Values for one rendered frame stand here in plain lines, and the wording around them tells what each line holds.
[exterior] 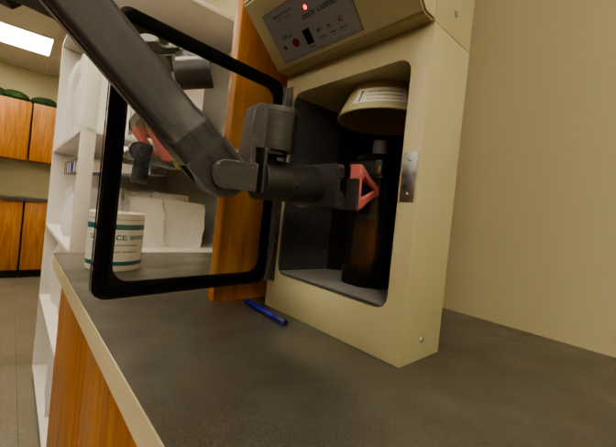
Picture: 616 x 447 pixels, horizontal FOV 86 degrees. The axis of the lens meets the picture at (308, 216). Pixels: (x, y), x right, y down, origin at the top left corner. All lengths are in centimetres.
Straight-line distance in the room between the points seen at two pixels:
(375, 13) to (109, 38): 34
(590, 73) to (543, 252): 37
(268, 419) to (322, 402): 6
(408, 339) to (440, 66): 38
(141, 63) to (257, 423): 38
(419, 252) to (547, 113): 51
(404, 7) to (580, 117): 48
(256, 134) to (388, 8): 25
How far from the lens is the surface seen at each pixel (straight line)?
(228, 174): 41
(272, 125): 45
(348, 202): 49
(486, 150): 91
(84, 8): 44
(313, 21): 62
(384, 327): 51
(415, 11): 53
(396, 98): 58
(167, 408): 38
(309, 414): 38
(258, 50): 78
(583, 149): 86
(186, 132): 41
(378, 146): 64
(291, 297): 64
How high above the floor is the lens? 114
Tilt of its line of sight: level
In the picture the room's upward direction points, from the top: 6 degrees clockwise
